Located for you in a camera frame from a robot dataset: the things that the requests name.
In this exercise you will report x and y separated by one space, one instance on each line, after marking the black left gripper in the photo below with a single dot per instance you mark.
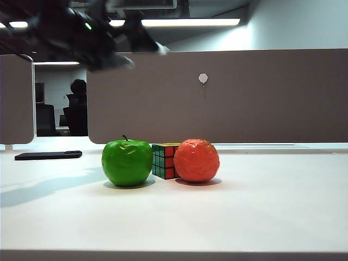
98 38

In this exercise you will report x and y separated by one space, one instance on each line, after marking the green apple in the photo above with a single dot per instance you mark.
126 163

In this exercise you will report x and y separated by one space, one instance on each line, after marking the orange fruit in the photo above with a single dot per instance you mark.
196 161

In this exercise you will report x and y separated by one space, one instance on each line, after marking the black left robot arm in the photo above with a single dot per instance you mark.
35 30

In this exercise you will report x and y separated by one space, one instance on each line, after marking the Rubik's cube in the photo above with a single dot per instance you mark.
164 163

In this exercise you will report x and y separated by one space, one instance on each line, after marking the seated person in background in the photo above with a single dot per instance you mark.
79 86

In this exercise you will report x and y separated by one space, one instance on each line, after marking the long ceiling light strip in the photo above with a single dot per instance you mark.
190 22

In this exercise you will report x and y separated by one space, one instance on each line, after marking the short ceiling light strip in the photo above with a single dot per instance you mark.
54 63

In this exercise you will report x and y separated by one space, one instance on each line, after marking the background computer monitor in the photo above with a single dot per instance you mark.
63 121

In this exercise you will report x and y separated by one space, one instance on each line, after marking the black smartphone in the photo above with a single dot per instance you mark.
46 155

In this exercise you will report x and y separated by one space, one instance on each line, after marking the white hexagonal wall hook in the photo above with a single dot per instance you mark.
203 78

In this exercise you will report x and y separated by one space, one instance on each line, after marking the white divider support bracket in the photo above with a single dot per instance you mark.
9 147

